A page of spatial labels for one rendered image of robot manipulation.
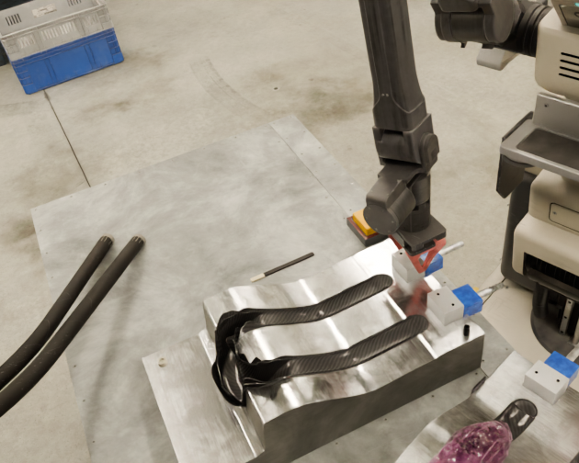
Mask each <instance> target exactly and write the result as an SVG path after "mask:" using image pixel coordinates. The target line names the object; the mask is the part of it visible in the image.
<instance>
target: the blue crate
mask: <svg viewBox="0 0 579 463"><path fill-rule="evenodd" d="M1 43H2V41H1ZM2 45H3V43H2ZM3 47H4V45H3ZM4 49H5V47H4ZM5 51H6V49H5ZM6 55H7V57H8V59H9V61H10V62H11V64H12V67H13V69H14V71H15V73H16V75H17V78H18V80H19V82H20V83H21V85H22V87H23V89H24V91H25V93H26V94H27V95H28V94H33V93H36V92H38V91H40V90H43V89H46V88H49V87H52V86H54V85H58V84H61V83H64V82H66V81H69V80H72V79H74V78H77V77H80V76H82V75H85V74H88V73H92V72H95V71H97V70H100V69H103V68H106V67H109V66H110V65H113V64H116V63H119V62H122V61H124V58H123V55H122V52H121V50H120V47H119V43H118V39H117V37H116V33H115V29H114V27H113V28H108V29H105V30H102V31H100V32H98V33H95V34H92V35H89V36H86V37H83V38H81V39H78V40H73V41H70V42H67V43H64V44H62V45H59V46H56V47H53V48H50V49H47V50H45V51H40V52H37V53H34V54H31V55H29V56H26V57H23V58H20V59H17V60H14V61H11V60H10V58H9V56H8V54H7V52H6Z"/></svg>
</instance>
